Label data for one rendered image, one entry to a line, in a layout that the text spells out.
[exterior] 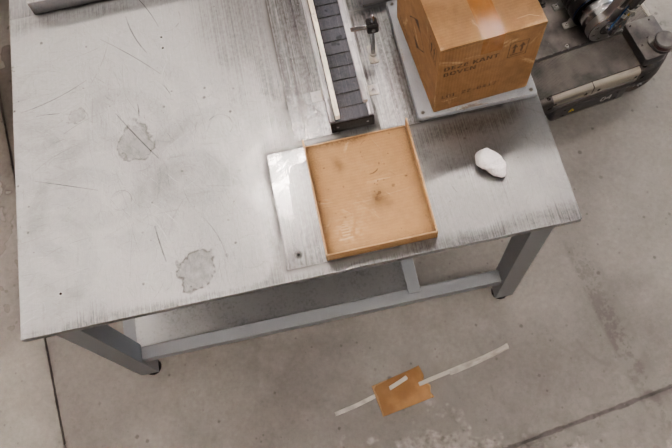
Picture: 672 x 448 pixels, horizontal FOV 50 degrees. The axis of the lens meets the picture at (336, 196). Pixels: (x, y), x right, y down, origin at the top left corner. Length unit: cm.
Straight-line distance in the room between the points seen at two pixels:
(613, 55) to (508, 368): 112
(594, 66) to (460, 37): 114
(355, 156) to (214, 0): 61
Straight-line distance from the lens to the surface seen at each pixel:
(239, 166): 180
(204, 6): 207
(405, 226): 170
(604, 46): 273
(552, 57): 266
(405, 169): 175
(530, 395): 249
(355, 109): 177
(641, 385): 258
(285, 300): 230
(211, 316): 233
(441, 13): 163
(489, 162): 174
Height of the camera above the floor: 243
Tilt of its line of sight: 68 degrees down
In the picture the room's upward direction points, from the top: 10 degrees counter-clockwise
